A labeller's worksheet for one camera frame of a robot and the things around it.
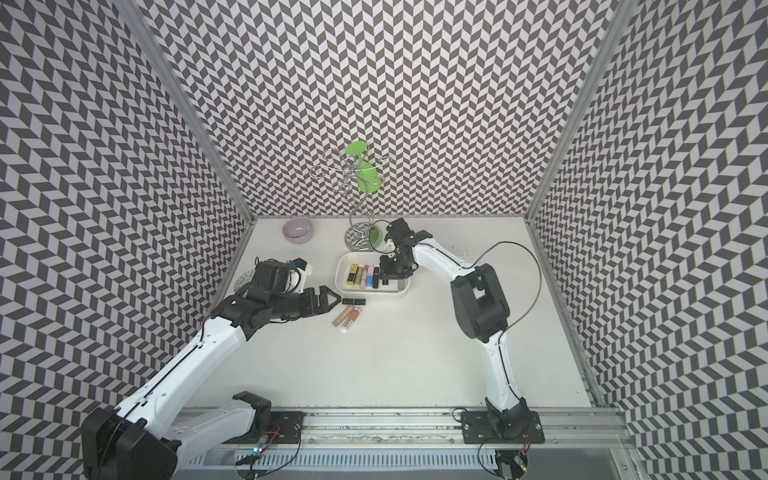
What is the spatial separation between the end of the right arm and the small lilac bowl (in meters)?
0.34

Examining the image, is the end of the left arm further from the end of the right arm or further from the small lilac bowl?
the small lilac bowl

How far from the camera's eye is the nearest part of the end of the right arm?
73 cm

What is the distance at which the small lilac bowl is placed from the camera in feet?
3.59

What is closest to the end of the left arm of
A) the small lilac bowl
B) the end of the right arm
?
the end of the right arm
